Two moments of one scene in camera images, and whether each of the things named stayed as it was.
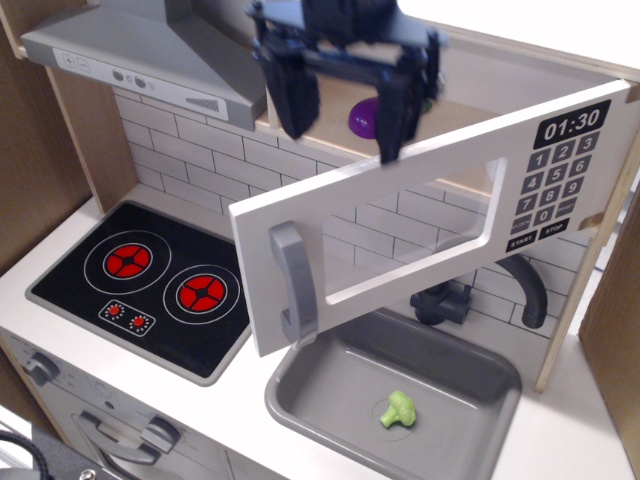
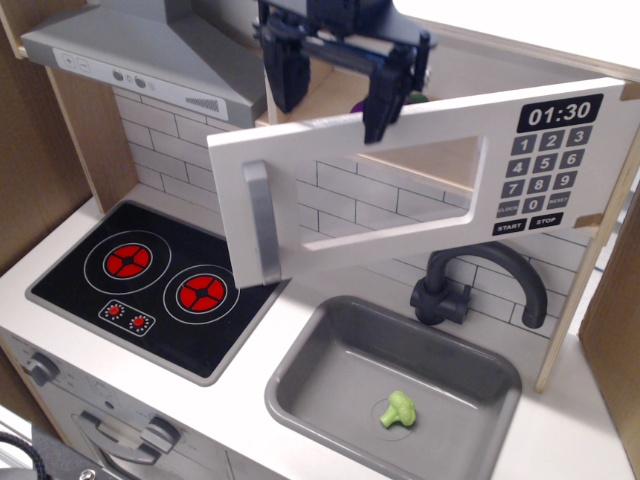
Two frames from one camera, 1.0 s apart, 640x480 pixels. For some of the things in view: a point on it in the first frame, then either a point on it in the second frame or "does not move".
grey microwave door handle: x=299 y=312 to x=258 y=178
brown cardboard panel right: x=609 y=335 does not move
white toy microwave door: x=556 y=187 to x=550 y=156
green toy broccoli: x=401 y=410 does not move
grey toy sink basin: x=331 y=391 does not move
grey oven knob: x=43 y=368 does not move
